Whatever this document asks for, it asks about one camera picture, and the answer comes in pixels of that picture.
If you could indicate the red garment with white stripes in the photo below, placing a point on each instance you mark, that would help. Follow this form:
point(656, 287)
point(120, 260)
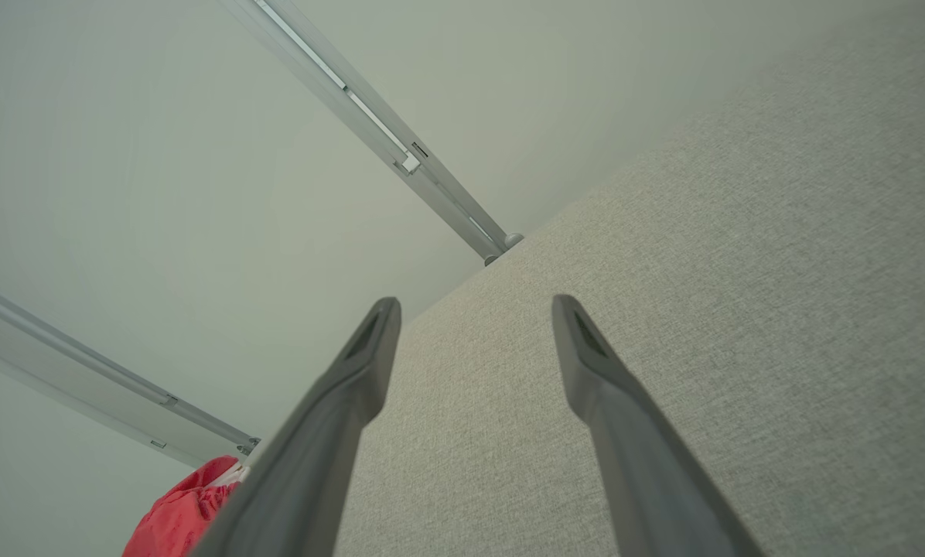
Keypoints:
point(176, 518)

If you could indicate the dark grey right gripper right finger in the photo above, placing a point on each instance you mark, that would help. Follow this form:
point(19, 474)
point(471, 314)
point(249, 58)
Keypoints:
point(648, 480)

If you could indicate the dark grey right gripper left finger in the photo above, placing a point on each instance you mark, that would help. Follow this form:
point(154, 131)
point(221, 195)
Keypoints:
point(315, 464)

